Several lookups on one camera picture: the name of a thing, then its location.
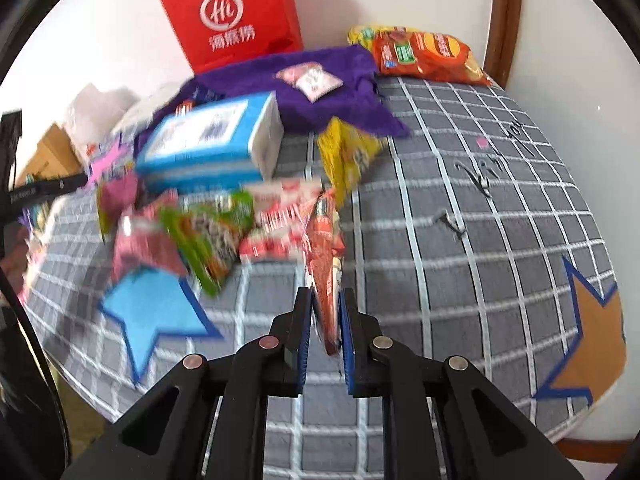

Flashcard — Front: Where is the pink triangular snack packet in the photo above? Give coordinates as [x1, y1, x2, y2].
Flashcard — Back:
[110, 195, 188, 281]

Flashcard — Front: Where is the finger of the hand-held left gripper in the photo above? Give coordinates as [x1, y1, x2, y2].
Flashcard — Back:
[35, 174, 90, 196]

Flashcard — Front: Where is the brown cardboard box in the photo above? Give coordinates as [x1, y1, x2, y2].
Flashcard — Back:
[15, 125, 86, 186]

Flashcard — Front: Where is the magenta yellow snack packet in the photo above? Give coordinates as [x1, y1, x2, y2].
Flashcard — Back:
[97, 172, 141, 241]

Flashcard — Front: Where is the yellow chip bag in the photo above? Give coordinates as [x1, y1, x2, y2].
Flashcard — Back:
[347, 24, 426, 51]

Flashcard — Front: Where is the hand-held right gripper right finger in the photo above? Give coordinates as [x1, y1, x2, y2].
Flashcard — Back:
[339, 287, 586, 480]

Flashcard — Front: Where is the white plastic bag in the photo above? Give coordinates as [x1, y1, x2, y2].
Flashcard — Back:
[65, 82, 141, 161]

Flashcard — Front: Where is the brown wooden door frame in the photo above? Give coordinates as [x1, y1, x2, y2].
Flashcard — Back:
[482, 0, 523, 86]

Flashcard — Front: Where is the yellow triangular snack packet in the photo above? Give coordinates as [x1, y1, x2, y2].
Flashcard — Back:
[317, 117, 386, 206]

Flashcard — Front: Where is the purple cloth tray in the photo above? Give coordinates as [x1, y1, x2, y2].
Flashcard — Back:
[177, 45, 411, 138]

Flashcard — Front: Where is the brown wooden baseboard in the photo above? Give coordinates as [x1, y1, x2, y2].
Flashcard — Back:
[555, 430, 640, 461]

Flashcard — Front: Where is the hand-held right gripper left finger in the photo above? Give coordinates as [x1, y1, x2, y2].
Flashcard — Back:
[60, 286, 313, 480]

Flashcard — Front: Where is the pink white snack packet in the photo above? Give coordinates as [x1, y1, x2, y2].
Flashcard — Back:
[295, 67, 343, 103]

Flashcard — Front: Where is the pink red snack packet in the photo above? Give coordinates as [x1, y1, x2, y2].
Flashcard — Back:
[240, 177, 325, 261]

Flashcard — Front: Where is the orange chip bag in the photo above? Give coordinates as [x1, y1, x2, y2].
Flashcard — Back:
[372, 30, 493, 86]

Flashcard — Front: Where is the green triangular snack packet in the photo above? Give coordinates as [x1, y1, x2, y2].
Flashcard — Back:
[160, 190, 256, 296]

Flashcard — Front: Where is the blue white box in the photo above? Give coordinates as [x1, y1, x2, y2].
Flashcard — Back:
[135, 92, 286, 193]

